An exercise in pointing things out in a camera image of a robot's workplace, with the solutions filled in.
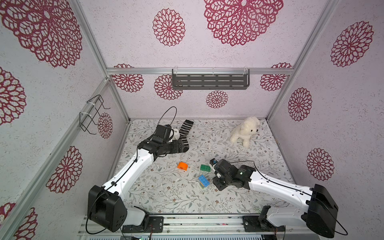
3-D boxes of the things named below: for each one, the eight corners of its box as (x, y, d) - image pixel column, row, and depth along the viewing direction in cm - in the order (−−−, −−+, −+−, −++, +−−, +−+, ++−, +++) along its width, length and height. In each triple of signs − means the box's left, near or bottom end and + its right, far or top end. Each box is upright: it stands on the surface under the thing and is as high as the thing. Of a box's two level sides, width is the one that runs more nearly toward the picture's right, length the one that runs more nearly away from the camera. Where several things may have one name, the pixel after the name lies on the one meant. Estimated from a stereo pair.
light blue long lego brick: (204, 190, 87) (205, 185, 81) (198, 182, 90) (198, 176, 84) (208, 187, 88) (209, 182, 82) (202, 179, 91) (203, 173, 85)
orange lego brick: (176, 168, 96) (176, 166, 94) (179, 162, 98) (179, 160, 97) (186, 171, 95) (186, 169, 93) (188, 165, 97) (188, 163, 95)
